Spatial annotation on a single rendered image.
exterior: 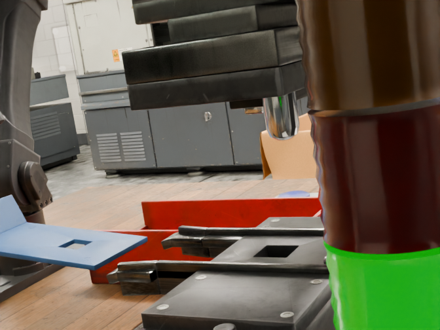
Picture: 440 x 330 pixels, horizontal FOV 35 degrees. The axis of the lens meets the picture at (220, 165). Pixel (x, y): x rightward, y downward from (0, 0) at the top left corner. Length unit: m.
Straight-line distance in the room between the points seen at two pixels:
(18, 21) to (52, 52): 8.61
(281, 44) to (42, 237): 0.32
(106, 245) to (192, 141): 5.35
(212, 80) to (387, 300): 0.24
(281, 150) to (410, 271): 2.72
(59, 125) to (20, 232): 7.18
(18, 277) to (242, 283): 0.42
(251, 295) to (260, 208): 0.35
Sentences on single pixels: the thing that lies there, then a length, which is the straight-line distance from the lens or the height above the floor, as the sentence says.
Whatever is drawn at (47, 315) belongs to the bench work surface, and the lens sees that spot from 0.72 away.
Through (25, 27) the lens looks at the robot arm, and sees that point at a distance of 0.89.
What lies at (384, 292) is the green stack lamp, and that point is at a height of 1.08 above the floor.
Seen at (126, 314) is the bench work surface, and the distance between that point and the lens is 0.68.
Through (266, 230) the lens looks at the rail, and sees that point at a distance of 0.55.
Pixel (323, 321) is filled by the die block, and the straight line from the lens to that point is 0.43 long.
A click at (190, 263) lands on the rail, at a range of 0.50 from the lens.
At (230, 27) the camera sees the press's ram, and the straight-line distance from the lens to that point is 0.42.
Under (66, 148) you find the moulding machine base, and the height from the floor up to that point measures 0.17.
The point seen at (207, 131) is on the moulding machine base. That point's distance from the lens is 5.82.
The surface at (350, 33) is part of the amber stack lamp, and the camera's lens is 0.16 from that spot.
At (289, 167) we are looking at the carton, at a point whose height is 0.58.
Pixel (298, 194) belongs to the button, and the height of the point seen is 0.94.
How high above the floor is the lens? 1.14
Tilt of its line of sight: 10 degrees down
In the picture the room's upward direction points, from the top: 8 degrees counter-clockwise
